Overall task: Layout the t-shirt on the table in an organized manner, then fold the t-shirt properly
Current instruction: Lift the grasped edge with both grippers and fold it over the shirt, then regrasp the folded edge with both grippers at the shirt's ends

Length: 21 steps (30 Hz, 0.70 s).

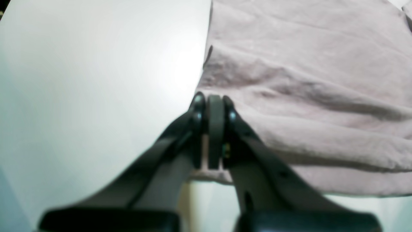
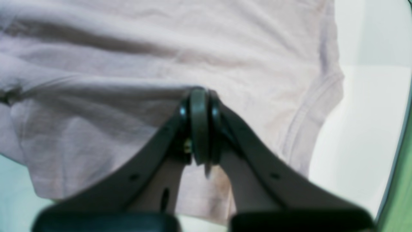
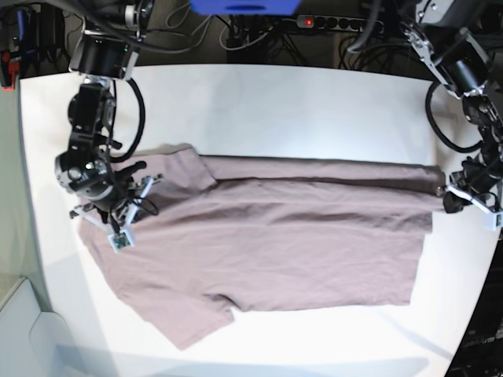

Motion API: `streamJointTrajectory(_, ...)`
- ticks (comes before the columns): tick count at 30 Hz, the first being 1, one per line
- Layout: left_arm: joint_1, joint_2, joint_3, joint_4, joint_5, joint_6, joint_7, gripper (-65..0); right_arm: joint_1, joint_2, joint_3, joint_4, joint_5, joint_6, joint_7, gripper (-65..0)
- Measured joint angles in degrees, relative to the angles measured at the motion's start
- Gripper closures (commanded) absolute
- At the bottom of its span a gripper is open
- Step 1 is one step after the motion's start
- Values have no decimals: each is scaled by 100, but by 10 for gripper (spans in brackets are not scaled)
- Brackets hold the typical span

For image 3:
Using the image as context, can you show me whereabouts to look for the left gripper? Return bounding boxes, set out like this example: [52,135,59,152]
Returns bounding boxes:
[442,156,502,214]

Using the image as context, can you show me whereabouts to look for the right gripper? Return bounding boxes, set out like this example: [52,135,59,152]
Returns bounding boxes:
[86,178,145,224]

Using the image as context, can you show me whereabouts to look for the pink t-shirt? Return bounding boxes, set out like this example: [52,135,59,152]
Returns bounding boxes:
[79,148,445,350]

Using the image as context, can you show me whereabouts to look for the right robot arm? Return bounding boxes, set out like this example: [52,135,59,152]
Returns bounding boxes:
[55,1,177,229]

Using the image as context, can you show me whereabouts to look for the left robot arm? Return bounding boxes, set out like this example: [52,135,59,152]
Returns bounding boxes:
[348,1,502,217]

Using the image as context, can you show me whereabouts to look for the red black clamp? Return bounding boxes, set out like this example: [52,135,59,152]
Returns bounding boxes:
[1,36,21,91]

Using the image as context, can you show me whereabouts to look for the black power strip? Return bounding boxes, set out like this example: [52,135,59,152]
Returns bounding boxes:
[296,15,367,33]

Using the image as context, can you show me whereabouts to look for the blue box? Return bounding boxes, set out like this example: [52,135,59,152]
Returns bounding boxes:
[189,0,301,15]

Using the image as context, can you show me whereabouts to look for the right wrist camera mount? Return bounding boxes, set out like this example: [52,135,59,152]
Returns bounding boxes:
[69,174,163,253]

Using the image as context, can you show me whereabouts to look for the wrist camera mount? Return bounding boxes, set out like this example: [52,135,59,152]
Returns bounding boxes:
[69,174,163,253]
[440,171,502,231]

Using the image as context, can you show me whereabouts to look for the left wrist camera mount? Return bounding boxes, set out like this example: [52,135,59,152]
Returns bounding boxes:
[440,171,502,231]

